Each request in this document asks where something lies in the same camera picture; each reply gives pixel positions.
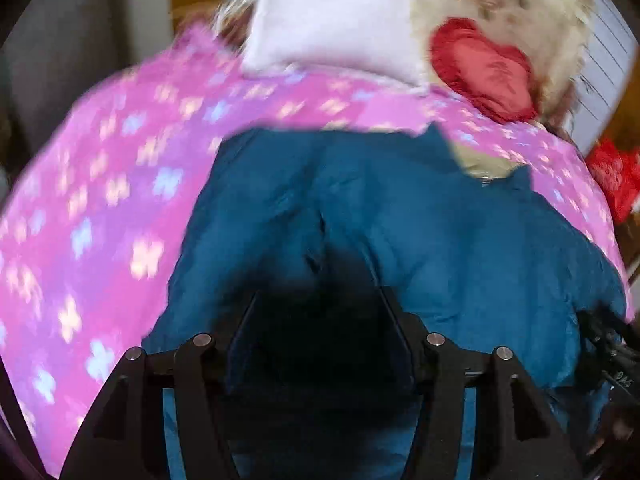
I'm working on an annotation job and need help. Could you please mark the red heart cushion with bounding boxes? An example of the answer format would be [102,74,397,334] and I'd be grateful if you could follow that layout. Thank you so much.
[430,17,543,123]

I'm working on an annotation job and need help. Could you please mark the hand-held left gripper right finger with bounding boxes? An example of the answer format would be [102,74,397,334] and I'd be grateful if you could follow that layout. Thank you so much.
[377,286,586,480]

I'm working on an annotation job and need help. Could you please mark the pink floral bed sheet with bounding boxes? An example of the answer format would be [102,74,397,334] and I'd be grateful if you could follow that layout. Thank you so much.
[0,25,626,480]

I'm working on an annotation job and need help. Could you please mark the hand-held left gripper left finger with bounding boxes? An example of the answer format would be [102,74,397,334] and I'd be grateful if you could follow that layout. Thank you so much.
[59,292,261,480]

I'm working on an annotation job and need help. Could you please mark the blue padded jacket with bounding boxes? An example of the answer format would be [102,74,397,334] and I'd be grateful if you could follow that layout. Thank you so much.
[141,122,631,480]

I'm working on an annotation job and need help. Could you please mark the white pillow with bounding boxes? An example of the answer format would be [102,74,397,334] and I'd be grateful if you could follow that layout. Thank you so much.
[240,0,431,96]

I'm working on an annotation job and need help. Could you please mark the red plush cloth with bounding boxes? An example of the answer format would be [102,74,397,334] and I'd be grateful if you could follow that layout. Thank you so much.
[585,137,640,226]

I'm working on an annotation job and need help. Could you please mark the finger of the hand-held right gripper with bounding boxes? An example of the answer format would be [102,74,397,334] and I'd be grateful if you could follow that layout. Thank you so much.
[577,310,633,397]

